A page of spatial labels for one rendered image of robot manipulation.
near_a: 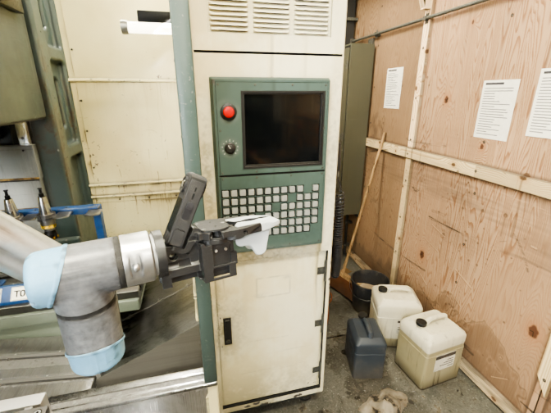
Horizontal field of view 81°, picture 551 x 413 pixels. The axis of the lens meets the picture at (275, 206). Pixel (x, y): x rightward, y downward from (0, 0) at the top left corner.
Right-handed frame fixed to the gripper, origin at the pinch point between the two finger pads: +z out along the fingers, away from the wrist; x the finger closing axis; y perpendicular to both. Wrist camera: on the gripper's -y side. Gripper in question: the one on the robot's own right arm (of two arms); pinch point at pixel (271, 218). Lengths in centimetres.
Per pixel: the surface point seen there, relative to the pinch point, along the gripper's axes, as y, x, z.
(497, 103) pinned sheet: -23, -51, 160
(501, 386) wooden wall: 129, -32, 151
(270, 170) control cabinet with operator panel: -1, -65, 33
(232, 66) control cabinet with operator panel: -39, -67, 22
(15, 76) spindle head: -45, -130, -51
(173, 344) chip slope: 60, -66, -12
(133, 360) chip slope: 63, -70, -26
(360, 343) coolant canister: 109, -81, 93
